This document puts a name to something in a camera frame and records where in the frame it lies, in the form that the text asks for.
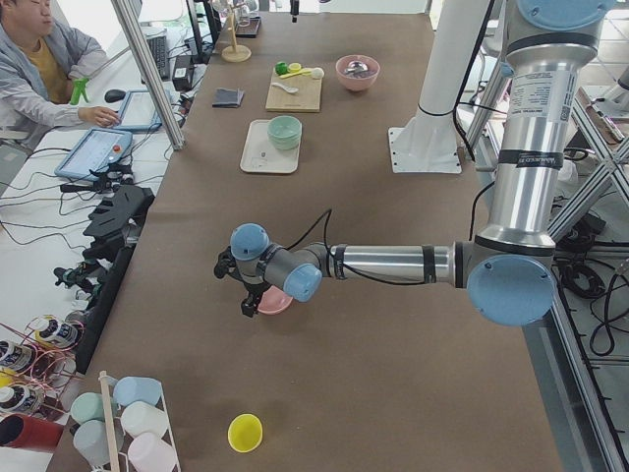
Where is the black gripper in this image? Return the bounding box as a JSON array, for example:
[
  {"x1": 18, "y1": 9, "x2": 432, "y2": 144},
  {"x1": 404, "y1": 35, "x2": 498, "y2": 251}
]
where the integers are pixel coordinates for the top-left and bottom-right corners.
[{"x1": 213, "y1": 248, "x2": 268, "y2": 318}]

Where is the small pink bowl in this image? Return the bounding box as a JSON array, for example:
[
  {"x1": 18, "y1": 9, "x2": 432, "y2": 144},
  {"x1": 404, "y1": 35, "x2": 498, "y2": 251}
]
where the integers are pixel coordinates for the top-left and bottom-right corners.
[{"x1": 257, "y1": 286, "x2": 293, "y2": 316}]

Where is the white ceramic spoon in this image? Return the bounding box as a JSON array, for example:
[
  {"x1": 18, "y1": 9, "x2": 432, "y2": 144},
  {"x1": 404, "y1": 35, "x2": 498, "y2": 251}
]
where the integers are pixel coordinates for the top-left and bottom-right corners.
[{"x1": 270, "y1": 82, "x2": 299, "y2": 94}]

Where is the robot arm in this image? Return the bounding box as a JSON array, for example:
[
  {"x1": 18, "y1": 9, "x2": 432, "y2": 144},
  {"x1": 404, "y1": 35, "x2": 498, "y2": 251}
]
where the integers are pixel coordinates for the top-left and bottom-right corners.
[
  {"x1": 290, "y1": 0, "x2": 300, "y2": 24},
  {"x1": 214, "y1": 1, "x2": 612, "y2": 325}
]

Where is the bottom green bowl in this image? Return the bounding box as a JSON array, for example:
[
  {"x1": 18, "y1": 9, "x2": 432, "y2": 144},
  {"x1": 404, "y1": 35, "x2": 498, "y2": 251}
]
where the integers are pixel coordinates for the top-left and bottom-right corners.
[{"x1": 271, "y1": 140, "x2": 300, "y2": 150}]

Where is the green bowl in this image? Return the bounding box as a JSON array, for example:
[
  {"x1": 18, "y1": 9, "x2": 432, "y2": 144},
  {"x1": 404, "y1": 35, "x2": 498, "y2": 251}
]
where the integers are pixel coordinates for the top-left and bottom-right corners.
[
  {"x1": 269, "y1": 137, "x2": 301, "y2": 150},
  {"x1": 271, "y1": 140, "x2": 300, "y2": 150},
  {"x1": 267, "y1": 115, "x2": 302, "y2": 141},
  {"x1": 267, "y1": 134, "x2": 301, "y2": 149}
]

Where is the top green bowl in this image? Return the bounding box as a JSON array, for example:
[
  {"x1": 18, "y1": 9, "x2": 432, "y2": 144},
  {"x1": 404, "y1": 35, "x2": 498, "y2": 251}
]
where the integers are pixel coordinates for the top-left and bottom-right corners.
[{"x1": 267, "y1": 115, "x2": 302, "y2": 141}]

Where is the large pink bowl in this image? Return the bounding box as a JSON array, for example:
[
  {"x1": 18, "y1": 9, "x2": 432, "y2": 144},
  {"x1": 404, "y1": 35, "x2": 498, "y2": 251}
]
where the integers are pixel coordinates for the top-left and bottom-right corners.
[{"x1": 335, "y1": 54, "x2": 380, "y2": 91}]

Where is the operator hand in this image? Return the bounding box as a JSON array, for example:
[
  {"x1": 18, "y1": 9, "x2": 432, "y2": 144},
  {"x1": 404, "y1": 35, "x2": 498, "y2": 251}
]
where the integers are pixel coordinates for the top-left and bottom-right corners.
[{"x1": 78, "y1": 106, "x2": 121, "y2": 128}]

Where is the yellow plastic cup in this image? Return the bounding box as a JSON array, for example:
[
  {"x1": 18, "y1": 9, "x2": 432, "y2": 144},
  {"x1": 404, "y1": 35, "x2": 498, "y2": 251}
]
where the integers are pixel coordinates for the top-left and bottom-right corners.
[{"x1": 227, "y1": 413, "x2": 263, "y2": 453}]

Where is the blue plastic cup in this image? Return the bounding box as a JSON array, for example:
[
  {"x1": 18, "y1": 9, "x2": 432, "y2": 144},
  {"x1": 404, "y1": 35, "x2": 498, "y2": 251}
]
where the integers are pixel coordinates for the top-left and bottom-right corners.
[{"x1": 113, "y1": 377, "x2": 162, "y2": 407}]

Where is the white bear serving tray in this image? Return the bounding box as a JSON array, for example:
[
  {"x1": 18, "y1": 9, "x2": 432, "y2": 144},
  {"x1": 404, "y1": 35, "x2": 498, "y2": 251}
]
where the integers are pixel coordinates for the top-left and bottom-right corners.
[{"x1": 240, "y1": 119, "x2": 301, "y2": 174}]

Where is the black tool rack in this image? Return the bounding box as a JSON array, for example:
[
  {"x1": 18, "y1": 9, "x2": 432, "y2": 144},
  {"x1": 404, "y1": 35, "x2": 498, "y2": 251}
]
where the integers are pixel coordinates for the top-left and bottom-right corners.
[{"x1": 53, "y1": 185, "x2": 155, "y2": 374}]

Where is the white plastic cup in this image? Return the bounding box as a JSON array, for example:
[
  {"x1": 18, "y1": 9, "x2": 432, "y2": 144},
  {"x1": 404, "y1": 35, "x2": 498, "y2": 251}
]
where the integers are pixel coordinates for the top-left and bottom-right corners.
[{"x1": 120, "y1": 401, "x2": 169, "y2": 438}]

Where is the white cup rack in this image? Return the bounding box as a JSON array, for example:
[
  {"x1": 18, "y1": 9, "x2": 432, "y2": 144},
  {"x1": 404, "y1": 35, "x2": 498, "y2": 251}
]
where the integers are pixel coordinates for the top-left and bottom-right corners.
[{"x1": 98, "y1": 371, "x2": 182, "y2": 471}]

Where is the pink plastic cup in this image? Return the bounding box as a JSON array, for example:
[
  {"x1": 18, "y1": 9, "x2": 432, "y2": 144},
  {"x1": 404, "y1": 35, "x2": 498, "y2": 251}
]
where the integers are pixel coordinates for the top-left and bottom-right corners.
[{"x1": 128, "y1": 432, "x2": 177, "y2": 472}]

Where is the green plastic cup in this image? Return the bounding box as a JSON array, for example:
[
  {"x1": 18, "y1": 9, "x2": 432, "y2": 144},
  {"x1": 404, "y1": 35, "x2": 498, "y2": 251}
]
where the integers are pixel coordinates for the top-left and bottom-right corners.
[{"x1": 70, "y1": 392, "x2": 105, "y2": 425}]

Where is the folded grey cloth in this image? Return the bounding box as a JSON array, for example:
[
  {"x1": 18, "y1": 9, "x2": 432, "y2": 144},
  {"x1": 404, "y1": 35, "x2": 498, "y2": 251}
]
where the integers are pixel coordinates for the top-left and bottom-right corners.
[{"x1": 212, "y1": 88, "x2": 245, "y2": 108}]

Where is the grey plastic cup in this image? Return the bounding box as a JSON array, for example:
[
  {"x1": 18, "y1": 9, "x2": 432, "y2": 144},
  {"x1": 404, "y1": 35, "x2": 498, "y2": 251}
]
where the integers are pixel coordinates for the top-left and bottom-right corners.
[{"x1": 73, "y1": 420, "x2": 110, "y2": 468}]

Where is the bamboo cutting board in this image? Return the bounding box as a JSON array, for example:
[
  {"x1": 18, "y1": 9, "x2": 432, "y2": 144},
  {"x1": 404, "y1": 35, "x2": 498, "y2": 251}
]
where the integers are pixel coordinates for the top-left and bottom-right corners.
[{"x1": 265, "y1": 71, "x2": 323, "y2": 113}]

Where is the near teach pendant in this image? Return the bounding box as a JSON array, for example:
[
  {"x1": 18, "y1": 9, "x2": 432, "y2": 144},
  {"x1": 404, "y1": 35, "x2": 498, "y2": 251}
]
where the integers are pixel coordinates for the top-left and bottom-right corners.
[{"x1": 54, "y1": 128, "x2": 133, "y2": 181}]

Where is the teach pendant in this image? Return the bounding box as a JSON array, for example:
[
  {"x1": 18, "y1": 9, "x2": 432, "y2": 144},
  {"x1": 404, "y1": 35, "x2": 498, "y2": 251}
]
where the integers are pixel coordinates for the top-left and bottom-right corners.
[
  {"x1": 54, "y1": 128, "x2": 133, "y2": 181},
  {"x1": 115, "y1": 89, "x2": 161, "y2": 133}
]

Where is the far teach pendant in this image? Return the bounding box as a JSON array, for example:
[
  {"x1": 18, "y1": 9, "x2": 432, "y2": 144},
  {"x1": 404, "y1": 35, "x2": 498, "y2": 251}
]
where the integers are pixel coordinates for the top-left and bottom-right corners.
[{"x1": 115, "y1": 89, "x2": 161, "y2": 133}]

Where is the upper lemon slice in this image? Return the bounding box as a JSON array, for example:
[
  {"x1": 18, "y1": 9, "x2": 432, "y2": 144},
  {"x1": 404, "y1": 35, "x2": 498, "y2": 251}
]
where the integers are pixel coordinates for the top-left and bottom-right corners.
[{"x1": 288, "y1": 62, "x2": 302, "y2": 73}]

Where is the black computer mouse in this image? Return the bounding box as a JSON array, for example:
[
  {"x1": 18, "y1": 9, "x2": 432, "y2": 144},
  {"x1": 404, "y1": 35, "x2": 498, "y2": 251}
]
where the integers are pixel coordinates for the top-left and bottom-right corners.
[{"x1": 104, "y1": 88, "x2": 127, "y2": 103}]

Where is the wooden cup tree stand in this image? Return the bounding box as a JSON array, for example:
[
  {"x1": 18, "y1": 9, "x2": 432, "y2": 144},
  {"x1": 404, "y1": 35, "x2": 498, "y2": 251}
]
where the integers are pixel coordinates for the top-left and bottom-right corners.
[{"x1": 221, "y1": 1, "x2": 252, "y2": 63}]

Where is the metal ice scoop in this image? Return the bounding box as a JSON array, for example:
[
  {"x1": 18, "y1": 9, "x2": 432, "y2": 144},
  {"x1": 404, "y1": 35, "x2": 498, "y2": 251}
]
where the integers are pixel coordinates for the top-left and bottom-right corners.
[{"x1": 343, "y1": 60, "x2": 370, "y2": 78}]

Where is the red cup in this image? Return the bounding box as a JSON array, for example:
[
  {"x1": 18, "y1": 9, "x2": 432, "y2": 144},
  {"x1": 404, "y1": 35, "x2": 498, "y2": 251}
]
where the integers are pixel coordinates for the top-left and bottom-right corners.
[{"x1": 1, "y1": 414, "x2": 64, "y2": 452}]

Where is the black keyboard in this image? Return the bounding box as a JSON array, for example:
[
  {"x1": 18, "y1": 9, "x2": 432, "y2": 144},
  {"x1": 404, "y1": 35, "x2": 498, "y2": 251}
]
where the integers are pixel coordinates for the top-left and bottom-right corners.
[{"x1": 146, "y1": 34, "x2": 170, "y2": 80}]

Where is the black tray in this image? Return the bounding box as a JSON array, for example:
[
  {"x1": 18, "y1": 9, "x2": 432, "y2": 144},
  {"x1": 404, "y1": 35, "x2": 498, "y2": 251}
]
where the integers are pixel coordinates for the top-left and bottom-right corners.
[{"x1": 236, "y1": 18, "x2": 261, "y2": 38}]

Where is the seated operator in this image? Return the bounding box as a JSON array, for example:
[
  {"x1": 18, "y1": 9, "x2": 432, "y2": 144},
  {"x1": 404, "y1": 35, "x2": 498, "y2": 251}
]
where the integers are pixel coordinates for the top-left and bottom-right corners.
[{"x1": 1, "y1": 1, "x2": 107, "y2": 150}]

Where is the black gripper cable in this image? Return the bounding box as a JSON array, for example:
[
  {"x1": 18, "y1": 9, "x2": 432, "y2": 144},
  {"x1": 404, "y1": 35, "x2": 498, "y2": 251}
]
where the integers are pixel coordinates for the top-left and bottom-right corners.
[{"x1": 286, "y1": 208, "x2": 429, "y2": 286}]

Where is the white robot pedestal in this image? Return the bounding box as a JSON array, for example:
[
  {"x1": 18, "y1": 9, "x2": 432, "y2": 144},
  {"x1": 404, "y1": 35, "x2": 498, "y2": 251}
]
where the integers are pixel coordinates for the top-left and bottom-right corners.
[{"x1": 388, "y1": 0, "x2": 503, "y2": 174}]

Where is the aluminium frame post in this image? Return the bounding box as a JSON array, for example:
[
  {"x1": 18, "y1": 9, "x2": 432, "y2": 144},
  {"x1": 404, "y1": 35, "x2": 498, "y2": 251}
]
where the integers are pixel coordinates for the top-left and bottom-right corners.
[{"x1": 111, "y1": 0, "x2": 185, "y2": 150}]

